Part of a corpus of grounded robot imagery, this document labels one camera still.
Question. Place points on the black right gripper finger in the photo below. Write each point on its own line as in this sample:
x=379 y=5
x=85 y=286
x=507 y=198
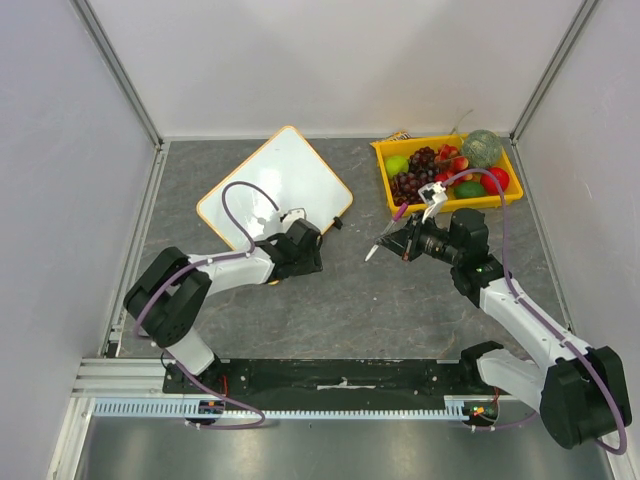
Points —
x=401 y=249
x=400 y=236

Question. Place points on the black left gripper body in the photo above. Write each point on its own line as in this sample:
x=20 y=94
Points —
x=310 y=236

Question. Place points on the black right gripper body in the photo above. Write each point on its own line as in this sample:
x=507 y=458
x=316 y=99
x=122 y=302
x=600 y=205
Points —
x=409 y=240

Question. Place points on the white purple marker pen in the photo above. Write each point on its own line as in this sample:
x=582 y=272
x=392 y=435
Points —
x=395 y=218

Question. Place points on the yellow-framed whiteboard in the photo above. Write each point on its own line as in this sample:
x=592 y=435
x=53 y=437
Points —
x=283 y=174

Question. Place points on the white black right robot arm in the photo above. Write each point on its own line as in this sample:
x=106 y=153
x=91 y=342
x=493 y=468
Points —
x=578 y=391

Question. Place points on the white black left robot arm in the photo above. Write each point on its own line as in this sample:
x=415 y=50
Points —
x=168 y=296

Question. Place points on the dark purple grape bunch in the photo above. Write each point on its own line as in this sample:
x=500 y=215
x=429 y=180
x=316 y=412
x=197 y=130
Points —
x=405 y=186

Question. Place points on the green mango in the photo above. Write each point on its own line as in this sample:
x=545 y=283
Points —
x=469 y=189

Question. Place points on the green apple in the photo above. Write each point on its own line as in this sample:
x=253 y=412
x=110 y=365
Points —
x=396 y=164

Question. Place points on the red apple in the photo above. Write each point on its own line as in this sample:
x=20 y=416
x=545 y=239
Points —
x=496 y=179

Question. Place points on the yellow plastic fruit tray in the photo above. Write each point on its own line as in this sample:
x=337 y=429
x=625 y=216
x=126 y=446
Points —
x=407 y=146

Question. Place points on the yellow snack packet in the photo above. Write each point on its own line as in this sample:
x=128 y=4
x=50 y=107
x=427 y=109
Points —
x=398 y=136

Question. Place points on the green netted melon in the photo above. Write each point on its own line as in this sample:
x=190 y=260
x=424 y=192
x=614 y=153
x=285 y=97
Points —
x=482 y=148

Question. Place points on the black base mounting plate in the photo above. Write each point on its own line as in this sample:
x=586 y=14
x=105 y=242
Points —
x=339 y=382

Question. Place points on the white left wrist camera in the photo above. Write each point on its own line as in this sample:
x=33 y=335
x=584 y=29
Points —
x=292 y=215

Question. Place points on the white slotted cable duct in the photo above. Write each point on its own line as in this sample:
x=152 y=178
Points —
x=447 y=408

